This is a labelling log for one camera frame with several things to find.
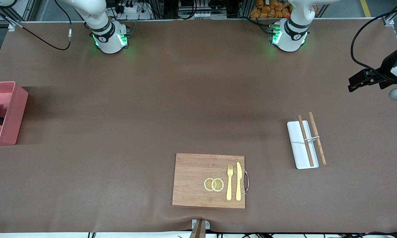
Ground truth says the white rectangular tray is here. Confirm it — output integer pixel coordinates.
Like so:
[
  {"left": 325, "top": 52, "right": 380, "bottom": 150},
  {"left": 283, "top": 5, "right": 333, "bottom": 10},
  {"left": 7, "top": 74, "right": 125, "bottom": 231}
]
[{"left": 287, "top": 120, "right": 319, "bottom": 170}]

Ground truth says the pile of orange items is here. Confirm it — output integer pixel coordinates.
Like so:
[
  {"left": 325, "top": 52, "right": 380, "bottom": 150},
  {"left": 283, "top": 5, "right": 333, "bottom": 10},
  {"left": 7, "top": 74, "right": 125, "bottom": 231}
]
[{"left": 250, "top": 0, "right": 292, "bottom": 19}]

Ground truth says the yellow knife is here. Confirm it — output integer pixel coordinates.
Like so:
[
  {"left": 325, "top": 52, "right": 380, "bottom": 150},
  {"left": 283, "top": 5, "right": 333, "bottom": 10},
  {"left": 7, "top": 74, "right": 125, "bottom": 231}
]
[{"left": 235, "top": 162, "right": 243, "bottom": 201}]

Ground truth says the yellow fork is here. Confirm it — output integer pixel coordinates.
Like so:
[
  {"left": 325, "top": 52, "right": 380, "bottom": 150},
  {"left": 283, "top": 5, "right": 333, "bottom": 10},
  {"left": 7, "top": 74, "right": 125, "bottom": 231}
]
[{"left": 226, "top": 165, "right": 234, "bottom": 201}]

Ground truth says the white power strip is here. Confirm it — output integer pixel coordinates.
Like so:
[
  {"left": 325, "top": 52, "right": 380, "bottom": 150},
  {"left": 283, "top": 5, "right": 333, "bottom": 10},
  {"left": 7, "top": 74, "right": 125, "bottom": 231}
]
[
  {"left": 117, "top": 3, "right": 146, "bottom": 15},
  {"left": 192, "top": 12, "right": 219, "bottom": 20}
]

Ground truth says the wooden cutting board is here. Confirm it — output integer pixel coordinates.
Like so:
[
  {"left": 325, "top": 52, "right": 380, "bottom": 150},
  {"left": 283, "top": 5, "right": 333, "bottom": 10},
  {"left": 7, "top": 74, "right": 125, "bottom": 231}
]
[{"left": 172, "top": 153, "right": 250, "bottom": 209}]

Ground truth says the pink plastic bin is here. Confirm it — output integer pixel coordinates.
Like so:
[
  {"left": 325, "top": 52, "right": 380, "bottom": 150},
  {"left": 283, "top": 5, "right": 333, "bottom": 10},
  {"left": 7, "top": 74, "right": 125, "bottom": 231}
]
[{"left": 0, "top": 81, "right": 29, "bottom": 147}]

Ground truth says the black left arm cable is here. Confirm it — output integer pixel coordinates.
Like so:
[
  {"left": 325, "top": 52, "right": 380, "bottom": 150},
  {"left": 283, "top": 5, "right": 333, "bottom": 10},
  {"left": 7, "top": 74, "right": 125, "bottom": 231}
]
[{"left": 350, "top": 6, "right": 397, "bottom": 76}]

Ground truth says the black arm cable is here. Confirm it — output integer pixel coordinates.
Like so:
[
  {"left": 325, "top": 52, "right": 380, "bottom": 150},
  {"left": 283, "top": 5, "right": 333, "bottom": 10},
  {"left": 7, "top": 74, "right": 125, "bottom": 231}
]
[
  {"left": 350, "top": 6, "right": 397, "bottom": 76},
  {"left": 0, "top": 0, "right": 72, "bottom": 51}
]

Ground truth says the aluminium frame post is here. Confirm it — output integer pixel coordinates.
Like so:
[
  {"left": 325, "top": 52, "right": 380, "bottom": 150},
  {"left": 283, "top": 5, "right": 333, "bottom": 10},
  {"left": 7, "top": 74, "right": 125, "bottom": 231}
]
[
  {"left": 382, "top": 0, "right": 397, "bottom": 26},
  {"left": 0, "top": 0, "right": 37, "bottom": 31}
]

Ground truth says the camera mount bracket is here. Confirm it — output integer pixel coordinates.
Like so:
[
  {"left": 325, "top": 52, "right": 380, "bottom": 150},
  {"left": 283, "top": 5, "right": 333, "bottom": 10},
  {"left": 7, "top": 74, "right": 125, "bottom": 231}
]
[{"left": 189, "top": 219, "right": 211, "bottom": 238}]

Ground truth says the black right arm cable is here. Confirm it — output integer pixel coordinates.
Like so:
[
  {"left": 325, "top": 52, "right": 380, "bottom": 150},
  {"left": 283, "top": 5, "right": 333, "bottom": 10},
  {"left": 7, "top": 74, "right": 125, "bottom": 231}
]
[{"left": 0, "top": 0, "right": 72, "bottom": 51}]

